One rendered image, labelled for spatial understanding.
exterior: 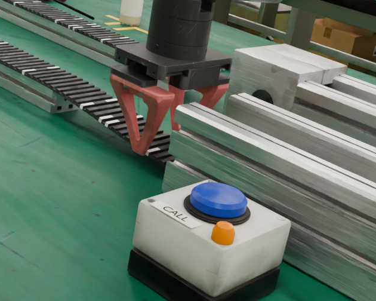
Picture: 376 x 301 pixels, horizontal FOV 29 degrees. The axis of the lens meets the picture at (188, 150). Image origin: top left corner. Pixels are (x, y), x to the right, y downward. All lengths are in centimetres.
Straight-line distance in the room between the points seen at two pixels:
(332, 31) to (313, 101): 386
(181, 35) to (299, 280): 24
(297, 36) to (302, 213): 263
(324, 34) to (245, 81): 384
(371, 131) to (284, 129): 13
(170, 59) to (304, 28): 256
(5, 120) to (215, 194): 34
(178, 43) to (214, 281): 26
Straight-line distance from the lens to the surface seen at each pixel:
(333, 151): 64
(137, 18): 128
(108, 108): 78
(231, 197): 51
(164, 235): 50
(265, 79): 81
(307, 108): 79
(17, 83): 87
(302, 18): 318
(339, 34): 461
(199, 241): 48
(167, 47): 67
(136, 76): 68
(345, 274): 57
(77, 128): 79
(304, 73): 79
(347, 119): 78
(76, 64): 102
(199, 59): 68
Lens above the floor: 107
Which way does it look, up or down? 22 degrees down
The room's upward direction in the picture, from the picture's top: 11 degrees clockwise
